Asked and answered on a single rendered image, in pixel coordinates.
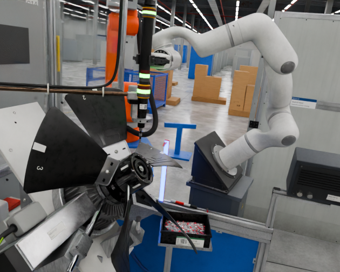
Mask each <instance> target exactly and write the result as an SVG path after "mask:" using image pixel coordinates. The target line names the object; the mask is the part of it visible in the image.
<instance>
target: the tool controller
mask: <svg viewBox="0 0 340 272"><path fill-rule="evenodd" d="M286 184H287V195H290V196H295V197H298V198H304V199H308V200H313V201H318V202H323V203H328V204H331V205H337V206H340V154H336V153H329V152H323V151H317V150H313V149H307V148H300V147H296V148H295V151H294V155H293V158H292V161H291V164H290V168H289V172H288V175H287V179H286Z"/></svg>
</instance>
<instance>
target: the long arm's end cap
mask: <svg viewBox="0 0 340 272"><path fill-rule="evenodd" d="M0 272H32V270H31V268H30V267H29V265H28V264H27V263H26V261H25V260H24V258H23V257H22V255H21V254H20V252H19V251H18V249H17V248H16V247H15V245H13V246H11V247H9V248H8V249H6V250H4V251H2V252H1V253H0Z"/></svg>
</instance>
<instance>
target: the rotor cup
mask: <svg viewBox="0 0 340 272"><path fill-rule="evenodd" d="M126 165H128V167H126V168H125V169H123V170H122V171H121V168H123V167H124V166H126ZM139 166H142V167H143V169H144V171H143V172H142V171H141V170H140V169H139ZM152 182H153V171H152V168H151V166H150V164H149V162H148V161H147V160H146V159H145V157H143V156H142V155H141V154H139V153H131V154H130V155H128V156H126V157H125V158H123V159H121V160H120V164H119V166H118V168H117V170H116V172H115V174H114V176H113V178H112V180H111V182H110V184H109V185H108V186H104V185H100V186H101V188H102V190H103V192H104V194H105V195H106V196H107V197H108V198H109V199H110V200H111V201H113V202H114V203H117V204H122V203H121V198H124V197H125V191H126V186H127V184H128V185H129V187H130V195H131V196H132V194H134V193H136V192H138V191H140V190H141V189H143V188H145V187H147V186H149V185H150V184H151V183H152ZM138 184H141V185H140V186H138V187H136V188H133V187H134V186H136V185H138ZM130 198H131V197H129V199H130Z"/></svg>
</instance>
